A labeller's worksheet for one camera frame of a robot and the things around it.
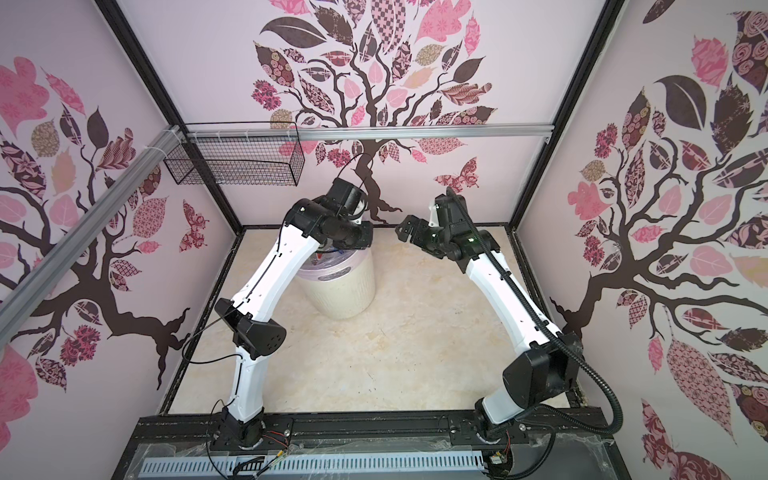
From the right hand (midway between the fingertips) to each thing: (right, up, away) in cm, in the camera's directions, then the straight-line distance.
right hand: (410, 229), depth 77 cm
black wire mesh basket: (-68, +33, +44) cm, 88 cm away
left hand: (-11, -4, +1) cm, 12 cm away
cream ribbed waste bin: (-19, -14, -1) cm, 24 cm away
